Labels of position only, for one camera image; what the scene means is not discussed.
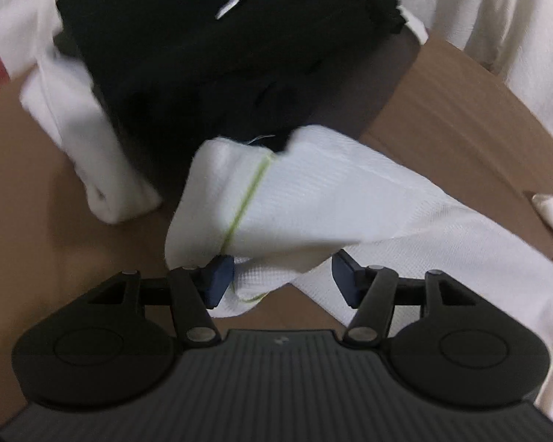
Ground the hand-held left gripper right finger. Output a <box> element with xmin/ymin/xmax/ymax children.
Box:
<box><xmin>331</xmin><ymin>249</ymin><xmax>483</xmax><ymax>348</ymax></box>

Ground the black garment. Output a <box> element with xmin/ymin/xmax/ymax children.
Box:
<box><xmin>56</xmin><ymin>0</ymin><xmax>407</xmax><ymax>194</ymax></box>

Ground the white hanging sheet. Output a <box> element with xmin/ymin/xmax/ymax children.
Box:
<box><xmin>392</xmin><ymin>0</ymin><xmax>553</xmax><ymax>159</ymax></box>

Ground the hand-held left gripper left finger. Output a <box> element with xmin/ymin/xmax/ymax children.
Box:
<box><xmin>87</xmin><ymin>255</ymin><xmax>236</xmax><ymax>347</ymax></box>

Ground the white cloth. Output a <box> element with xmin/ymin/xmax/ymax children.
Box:
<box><xmin>0</xmin><ymin>0</ymin><xmax>163</xmax><ymax>226</ymax></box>

